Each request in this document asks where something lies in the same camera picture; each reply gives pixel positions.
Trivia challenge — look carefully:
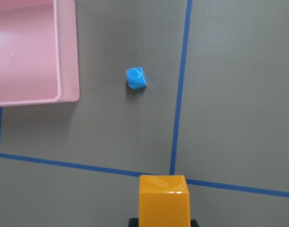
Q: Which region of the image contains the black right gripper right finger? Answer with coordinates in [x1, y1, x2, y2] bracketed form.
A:
[190, 219, 197, 227]

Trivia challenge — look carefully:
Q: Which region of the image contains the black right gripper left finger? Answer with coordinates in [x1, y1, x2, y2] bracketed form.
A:
[128, 218, 139, 227]

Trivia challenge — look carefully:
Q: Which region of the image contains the orange block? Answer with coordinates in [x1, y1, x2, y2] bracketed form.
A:
[138, 175, 191, 227]

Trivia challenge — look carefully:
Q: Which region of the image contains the small light blue block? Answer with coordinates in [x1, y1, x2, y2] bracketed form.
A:
[126, 67, 147, 90]

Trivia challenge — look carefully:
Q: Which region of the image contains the pink plastic box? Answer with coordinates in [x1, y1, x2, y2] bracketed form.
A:
[0, 0, 80, 107]

